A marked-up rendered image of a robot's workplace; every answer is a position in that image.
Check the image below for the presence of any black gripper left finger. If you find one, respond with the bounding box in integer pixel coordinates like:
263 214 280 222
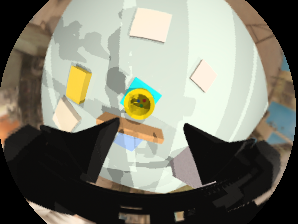
40 117 121 184

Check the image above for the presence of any orange wooden plank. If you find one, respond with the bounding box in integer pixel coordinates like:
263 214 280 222
96 112 164 144

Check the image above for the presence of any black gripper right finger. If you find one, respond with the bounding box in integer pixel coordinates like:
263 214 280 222
182 123 255 185

